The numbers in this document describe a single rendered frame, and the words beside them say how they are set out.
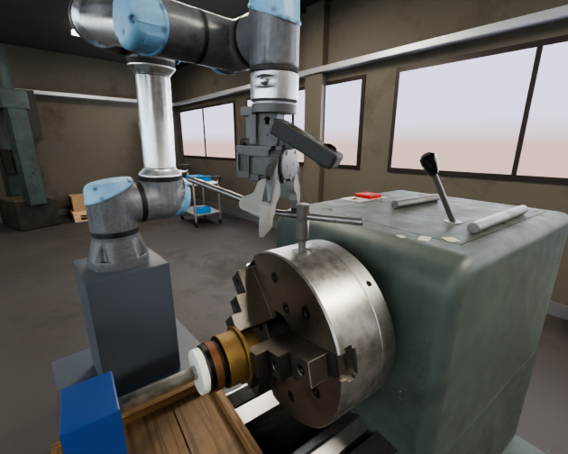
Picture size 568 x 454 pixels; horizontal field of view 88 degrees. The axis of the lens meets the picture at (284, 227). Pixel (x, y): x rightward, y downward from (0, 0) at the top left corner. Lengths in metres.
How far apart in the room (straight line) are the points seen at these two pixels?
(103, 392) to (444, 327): 0.48
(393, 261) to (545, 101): 2.83
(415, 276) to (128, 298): 0.69
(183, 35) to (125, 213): 0.50
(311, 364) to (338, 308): 0.09
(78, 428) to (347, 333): 0.35
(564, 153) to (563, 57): 0.71
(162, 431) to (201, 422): 0.07
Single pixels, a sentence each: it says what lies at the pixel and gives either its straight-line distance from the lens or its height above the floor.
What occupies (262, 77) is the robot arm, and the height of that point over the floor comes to 1.51.
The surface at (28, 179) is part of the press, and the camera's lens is 6.52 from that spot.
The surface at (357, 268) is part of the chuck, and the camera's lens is 0.52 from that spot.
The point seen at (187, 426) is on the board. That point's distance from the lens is 0.73.
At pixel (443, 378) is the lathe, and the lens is 0.59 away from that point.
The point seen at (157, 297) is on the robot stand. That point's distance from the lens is 0.92.
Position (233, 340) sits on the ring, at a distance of 0.51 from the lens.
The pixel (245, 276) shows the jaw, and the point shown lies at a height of 1.18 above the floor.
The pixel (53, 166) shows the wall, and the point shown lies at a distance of 7.59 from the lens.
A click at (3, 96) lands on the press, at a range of 6.52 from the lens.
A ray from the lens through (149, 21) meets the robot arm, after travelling 0.50.
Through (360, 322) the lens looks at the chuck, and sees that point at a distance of 0.48.
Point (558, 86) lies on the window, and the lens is 3.28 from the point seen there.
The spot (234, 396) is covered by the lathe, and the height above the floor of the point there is 0.86.
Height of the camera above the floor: 1.42
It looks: 16 degrees down
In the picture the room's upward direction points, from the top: straight up
